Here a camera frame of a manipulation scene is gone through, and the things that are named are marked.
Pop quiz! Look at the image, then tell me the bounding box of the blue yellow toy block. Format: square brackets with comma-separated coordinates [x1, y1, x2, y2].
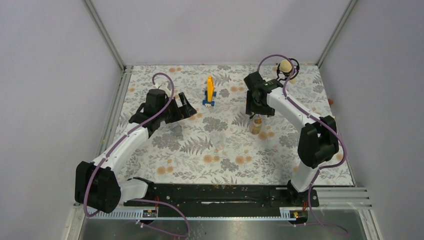
[202, 76, 217, 107]

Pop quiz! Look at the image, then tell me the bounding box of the floral patterned table mat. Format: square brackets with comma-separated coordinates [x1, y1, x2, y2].
[109, 64, 354, 186]

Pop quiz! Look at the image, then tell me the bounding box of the cream foam studio microphone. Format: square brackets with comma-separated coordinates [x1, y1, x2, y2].
[276, 58, 300, 81]

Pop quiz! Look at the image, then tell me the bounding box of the purple cable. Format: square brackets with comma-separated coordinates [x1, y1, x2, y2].
[256, 54, 350, 238]
[82, 72, 191, 239]

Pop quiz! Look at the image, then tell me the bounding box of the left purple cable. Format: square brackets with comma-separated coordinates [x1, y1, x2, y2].
[82, 72, 191, 239]

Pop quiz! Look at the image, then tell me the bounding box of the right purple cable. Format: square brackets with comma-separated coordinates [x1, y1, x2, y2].
[256, 54, 350, 238]

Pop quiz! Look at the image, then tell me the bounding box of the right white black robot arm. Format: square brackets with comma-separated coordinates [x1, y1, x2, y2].
[244, 71, 339, 206]

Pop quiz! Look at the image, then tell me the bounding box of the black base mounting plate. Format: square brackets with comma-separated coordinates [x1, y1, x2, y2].
[124, 181, 320, 219]

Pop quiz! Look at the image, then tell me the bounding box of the white slotted cable duct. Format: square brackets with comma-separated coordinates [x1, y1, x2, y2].
[89, 207, 299, 222]

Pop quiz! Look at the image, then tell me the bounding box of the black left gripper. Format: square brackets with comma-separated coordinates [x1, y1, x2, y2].
[158, 92, 196, 124]

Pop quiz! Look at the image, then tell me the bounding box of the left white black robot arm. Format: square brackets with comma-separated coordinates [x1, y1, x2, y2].
[74, 89, 197, 213]

